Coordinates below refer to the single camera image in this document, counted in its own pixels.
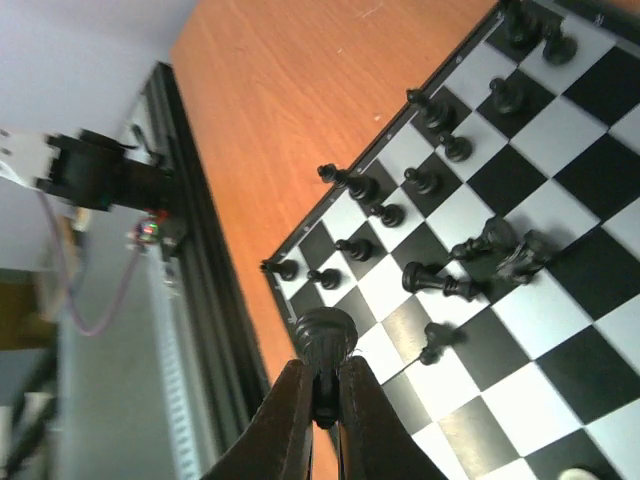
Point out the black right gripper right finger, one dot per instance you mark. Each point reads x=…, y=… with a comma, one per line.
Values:
x=373, y=441

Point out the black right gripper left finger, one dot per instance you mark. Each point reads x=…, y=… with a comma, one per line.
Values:
x=278, y=442

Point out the black pawn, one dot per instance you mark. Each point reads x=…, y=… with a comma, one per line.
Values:
x=439, y=336
x=456, y=148
x=423, y=182
x=358, y=250
x=328, y=279
x=391, y=215
x=507, y=98

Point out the black queen chess piece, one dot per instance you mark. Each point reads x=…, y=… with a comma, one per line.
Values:
x=418, y=277

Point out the black corner rook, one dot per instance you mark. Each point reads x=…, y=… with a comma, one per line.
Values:
x=287, y=269

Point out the black and white chessboard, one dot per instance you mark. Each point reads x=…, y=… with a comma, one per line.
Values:
x=548, y=376

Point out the black king chess piece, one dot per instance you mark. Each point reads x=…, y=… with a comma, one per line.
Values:
x=360, y=187

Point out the black pawn chess piece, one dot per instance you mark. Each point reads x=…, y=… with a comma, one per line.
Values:
x=559, y=48

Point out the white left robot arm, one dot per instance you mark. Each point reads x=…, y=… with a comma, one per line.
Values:
x=88, y=170

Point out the white pawn chess piece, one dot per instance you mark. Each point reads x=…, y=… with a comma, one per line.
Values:
x=577, y=473

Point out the black pile of chess pieces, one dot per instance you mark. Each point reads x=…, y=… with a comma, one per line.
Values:
x=521, y=257

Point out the black aluminium frame rail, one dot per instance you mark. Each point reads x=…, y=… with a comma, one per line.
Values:
x=226, y=346

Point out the white slotted cable duct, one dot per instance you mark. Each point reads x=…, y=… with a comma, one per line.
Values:
x=183, y=445

